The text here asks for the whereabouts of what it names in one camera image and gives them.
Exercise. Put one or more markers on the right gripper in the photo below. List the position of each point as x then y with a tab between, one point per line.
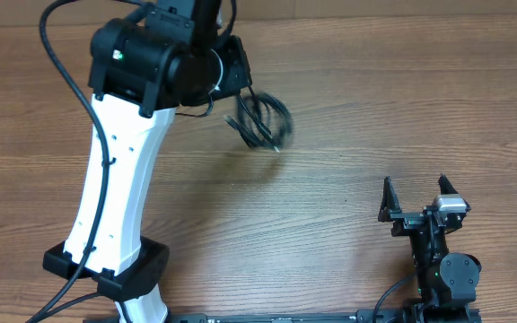
418	217

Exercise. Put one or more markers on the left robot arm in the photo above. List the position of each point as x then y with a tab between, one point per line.
161	56

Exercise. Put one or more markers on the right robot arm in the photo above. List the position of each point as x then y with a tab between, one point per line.
446	281

